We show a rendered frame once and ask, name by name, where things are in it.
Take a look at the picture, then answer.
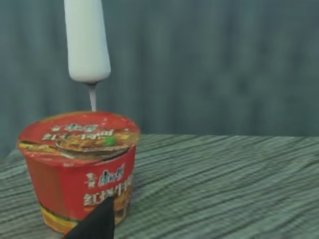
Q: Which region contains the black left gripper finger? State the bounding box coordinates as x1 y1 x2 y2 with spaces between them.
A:
63 198 116 239

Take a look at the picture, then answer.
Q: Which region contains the red instant noodle cup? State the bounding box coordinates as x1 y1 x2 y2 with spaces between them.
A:
16 111 140 234

